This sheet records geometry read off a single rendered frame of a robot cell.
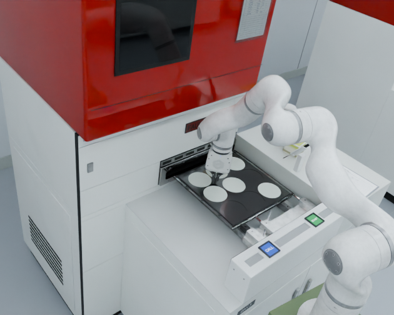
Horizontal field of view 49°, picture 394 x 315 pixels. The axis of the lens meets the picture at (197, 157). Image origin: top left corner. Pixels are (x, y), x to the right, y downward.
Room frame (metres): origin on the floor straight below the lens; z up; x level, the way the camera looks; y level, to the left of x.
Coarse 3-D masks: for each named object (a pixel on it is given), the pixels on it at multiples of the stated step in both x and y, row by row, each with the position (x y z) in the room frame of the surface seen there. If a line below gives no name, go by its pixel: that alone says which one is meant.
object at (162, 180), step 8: (200, 152) 1.58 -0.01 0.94; (232, 152) 1.73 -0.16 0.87; (184, 160) 1.51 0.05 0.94; (192, 160) 1.54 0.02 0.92; (160, 168) 1.43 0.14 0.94; (168, 168) 1.44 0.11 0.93; (192, 168) 1.55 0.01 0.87; (160, 176) 1.42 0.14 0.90; (168, 176) 1.46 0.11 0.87; (160, 184) 1.42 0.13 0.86
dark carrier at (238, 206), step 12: (240, 156) 1.66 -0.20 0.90; (204, 168) 1.53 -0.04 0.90; (252, 168) 1.58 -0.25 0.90; (252, 180) 1.50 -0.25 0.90; (264, 180) 1.51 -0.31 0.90; (228, 192) 1.39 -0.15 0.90; (240, 192) 1.40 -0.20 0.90; (252, 192) 1.41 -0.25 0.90; (288, 192) 1.45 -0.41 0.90; (216, 204) 1.30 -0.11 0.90; (228, 204) 1.32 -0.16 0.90; (240, 204) 1.33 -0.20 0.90; (252, 204) 1.34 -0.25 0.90; (264, 204) 1.35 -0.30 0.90; (228, 216) 1.25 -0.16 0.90; (240, 216) 1.26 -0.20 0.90
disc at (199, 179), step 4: (196, 172) 1.49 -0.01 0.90; (200, 172) 1.49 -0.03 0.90; (192, 176) 1.46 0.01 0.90; (196, 176) 1.46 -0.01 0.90; (200, 176) 1.46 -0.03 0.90; (204, 176) 1.47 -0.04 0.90; (208, 176) 1.47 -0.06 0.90; (192, 180) 1.43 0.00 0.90; (196, 180) 1.43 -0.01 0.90; (200, 180) 1.44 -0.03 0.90; (204, 180) 1.44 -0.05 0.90; (208, 180) 1.45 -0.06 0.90; (196, 184) 1.41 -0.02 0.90; (200, 184) 1.41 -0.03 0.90; (204, 184) 1.41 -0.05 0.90; (208, 184) 1.42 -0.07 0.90
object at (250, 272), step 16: (320, 208) 1.31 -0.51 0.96; (288, 224) 1.19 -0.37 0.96; (304, 224) 1.21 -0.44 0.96; (320, 224) 1.22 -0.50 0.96; (336, 224) 1.28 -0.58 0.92; (272, 240) 1.10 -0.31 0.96; (288, 240) 1.12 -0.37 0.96; (304, 240) 1.12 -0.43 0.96; (320, 240) 1.21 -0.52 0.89; (240, 256) 1.00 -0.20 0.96; (256, 256) 1.02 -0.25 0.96; (288, 256) 1.06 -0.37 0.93; (304, 256) 1.15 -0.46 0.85; (240, 272) 0.95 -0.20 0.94; (256, 272) 0.94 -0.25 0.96; (272, 272) 1.01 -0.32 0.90; (240, 288) 0.94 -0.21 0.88; (256, 288) 0.96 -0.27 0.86
